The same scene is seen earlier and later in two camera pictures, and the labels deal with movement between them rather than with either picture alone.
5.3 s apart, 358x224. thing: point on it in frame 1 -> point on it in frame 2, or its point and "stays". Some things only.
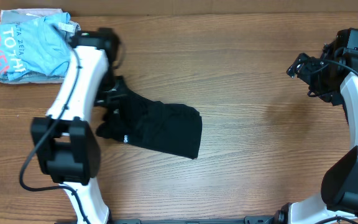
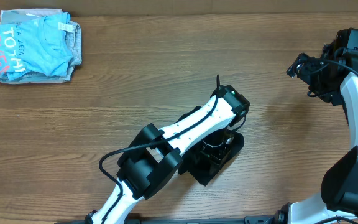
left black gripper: [111, 101] -> [210, 173]
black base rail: [249, 219] stays
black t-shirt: [171, 128] -> [195, 162]
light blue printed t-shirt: [41, 45] stays
